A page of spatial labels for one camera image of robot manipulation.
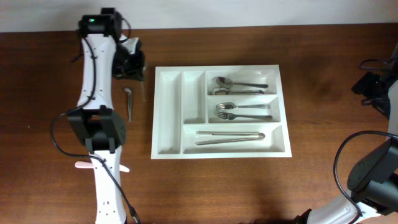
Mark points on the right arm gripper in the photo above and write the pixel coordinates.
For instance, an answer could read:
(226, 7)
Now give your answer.
(364, 85)

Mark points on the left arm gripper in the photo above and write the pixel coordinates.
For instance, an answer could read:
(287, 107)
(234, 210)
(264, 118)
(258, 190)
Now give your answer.
(135, 74)

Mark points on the small steel spoon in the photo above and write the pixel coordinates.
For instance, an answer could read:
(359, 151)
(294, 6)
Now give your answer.
(129, 93)
(143, 91)

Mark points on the white plastic knife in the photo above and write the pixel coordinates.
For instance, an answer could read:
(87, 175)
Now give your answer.
(88, 165)

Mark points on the steel fork nearer tray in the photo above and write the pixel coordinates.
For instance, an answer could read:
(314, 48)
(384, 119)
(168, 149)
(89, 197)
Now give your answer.
(230, 105)

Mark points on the steel fork farther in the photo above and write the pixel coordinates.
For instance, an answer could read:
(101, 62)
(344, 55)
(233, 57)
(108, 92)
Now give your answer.
(231, 116)

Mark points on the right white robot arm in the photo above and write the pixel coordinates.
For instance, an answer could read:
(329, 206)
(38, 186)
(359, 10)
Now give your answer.
(372, 183)

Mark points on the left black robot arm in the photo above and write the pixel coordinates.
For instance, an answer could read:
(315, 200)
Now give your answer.
(108, 55)

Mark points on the white plastic cutlery tray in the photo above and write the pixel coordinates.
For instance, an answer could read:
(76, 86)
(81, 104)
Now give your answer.
(183, 105)

